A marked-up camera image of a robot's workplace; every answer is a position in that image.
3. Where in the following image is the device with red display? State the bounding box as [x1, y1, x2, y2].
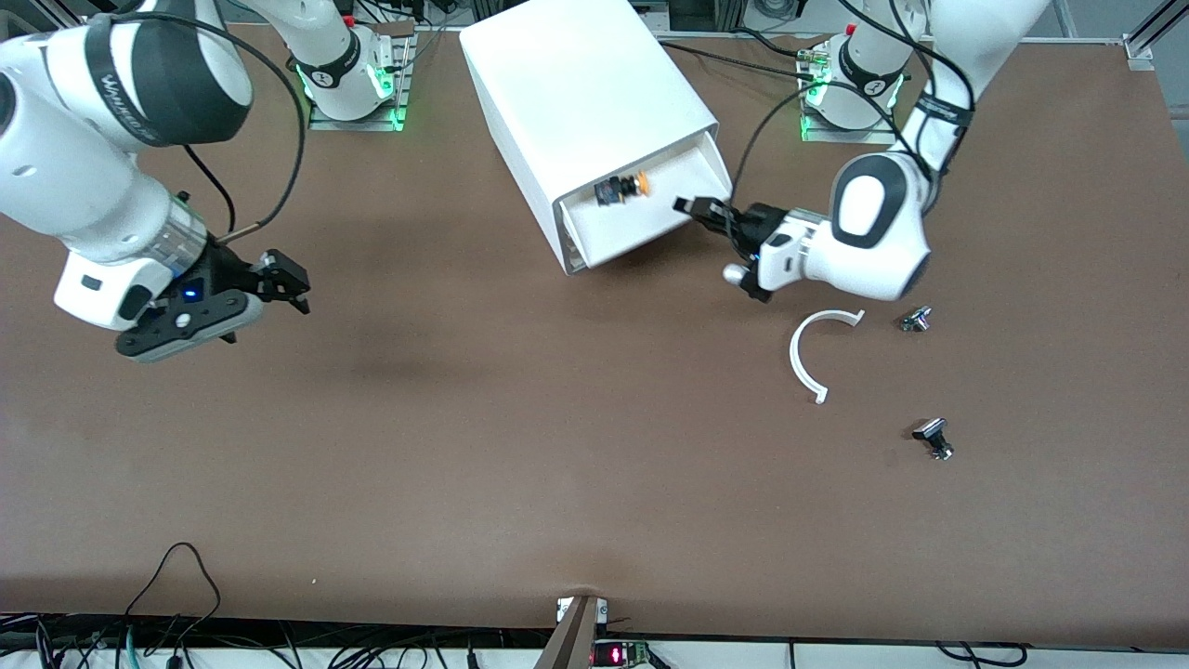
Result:
[593, 639, 653, 669]

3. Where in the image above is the brown camera mount post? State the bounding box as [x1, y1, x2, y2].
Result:
[534, 595, 601, 669]

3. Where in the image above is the black looped cable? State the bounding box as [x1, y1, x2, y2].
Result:
[124, 543, 223, 644]

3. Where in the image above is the aluminium frame profile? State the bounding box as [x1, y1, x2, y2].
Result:
[1122, 0, 1189, 72]

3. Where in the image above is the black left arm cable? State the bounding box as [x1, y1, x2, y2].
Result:
[729, 0, 976, 254]

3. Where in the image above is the orange mushroom push button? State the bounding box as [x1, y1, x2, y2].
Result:
[594, 170, 651, 208]

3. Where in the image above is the black and silver switch part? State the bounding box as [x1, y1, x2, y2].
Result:
[911, 417, 956, 462]

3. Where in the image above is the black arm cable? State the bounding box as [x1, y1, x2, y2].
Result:
[139, 7, 308, 244]
[729, 0, 976, 254]

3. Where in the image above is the black cable on table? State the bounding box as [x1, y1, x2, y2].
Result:
[658, 41, 820, 77]

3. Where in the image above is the white C-shaped plastic ring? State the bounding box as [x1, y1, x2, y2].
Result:
[789, 308, 867, 406]

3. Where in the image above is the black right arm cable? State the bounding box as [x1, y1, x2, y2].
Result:
[139, 7, 308, 244]

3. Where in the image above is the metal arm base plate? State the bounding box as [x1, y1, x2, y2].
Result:
[801, 42, 899, 145]
[309, 20, 415, 132]

